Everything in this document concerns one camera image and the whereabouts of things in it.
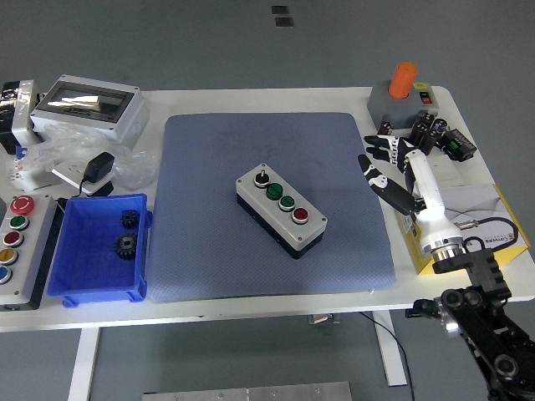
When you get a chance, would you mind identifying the white socket strip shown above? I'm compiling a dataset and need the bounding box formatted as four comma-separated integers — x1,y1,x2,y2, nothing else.
51,160,116,197

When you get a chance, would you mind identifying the white blue circuit breaker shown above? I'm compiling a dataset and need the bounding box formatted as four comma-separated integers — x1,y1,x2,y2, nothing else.
6,145,58,193

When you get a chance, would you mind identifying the yellow white carton box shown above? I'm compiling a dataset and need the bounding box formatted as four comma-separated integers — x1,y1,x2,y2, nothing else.
395,183,532,276

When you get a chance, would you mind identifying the thin black cable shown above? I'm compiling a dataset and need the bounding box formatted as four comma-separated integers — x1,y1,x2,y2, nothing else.
359,311,415,401

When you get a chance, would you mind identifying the clear plastic bag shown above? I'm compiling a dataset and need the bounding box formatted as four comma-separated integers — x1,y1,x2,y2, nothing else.
24,123,162,191

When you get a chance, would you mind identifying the grey four-button control box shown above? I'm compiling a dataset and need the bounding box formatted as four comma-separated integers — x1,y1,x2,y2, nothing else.
235,162,329,261

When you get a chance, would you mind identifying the grey enclosure with clear window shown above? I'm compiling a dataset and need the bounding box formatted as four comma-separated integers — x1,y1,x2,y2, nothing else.
29,74,150,148

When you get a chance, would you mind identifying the grey base block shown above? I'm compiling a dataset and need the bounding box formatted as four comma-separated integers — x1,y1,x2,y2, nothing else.
367,79,440,130

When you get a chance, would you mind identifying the black red rocker switch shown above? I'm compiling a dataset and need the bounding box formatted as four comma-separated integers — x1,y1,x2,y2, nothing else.
413,82,434,105

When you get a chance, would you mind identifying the grey metal plate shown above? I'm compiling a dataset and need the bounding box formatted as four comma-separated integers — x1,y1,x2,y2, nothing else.
141,380,354,401

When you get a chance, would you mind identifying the black module with green terminal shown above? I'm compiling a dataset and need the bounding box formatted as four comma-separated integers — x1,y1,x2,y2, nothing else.
436,128,478,163

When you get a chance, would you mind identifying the black power adapter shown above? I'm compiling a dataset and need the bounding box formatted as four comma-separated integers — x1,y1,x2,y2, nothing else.
78,151,116,197

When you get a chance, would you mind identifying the silver black device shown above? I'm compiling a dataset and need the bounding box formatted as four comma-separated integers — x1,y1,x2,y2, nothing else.
0,79,41,155

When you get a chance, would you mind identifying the blue plastic bin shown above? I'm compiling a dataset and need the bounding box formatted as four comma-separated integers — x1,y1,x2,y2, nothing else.
46,192,154,309

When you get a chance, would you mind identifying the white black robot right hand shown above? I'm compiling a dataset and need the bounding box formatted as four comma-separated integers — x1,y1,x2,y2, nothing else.
357,134,464,252

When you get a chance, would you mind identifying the white table leg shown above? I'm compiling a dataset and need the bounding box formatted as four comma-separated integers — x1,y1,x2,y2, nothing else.
67,327,101,401
373,311,409,388

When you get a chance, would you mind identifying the grey-blue table mat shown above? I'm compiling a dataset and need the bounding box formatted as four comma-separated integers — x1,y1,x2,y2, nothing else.
146,111,397,304

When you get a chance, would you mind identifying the orange cylinder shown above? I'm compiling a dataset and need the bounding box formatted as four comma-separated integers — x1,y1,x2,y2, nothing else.
388,62,418,99

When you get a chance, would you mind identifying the grey five-button control box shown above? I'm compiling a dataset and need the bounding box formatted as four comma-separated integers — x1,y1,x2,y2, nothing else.
0,194,66,312

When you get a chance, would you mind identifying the small black bevel gear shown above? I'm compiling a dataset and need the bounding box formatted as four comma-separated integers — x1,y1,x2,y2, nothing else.
120,209,141,230

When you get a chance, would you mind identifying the large black bevel gear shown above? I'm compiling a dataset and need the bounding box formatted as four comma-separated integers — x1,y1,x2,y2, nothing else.
113,232,139,261

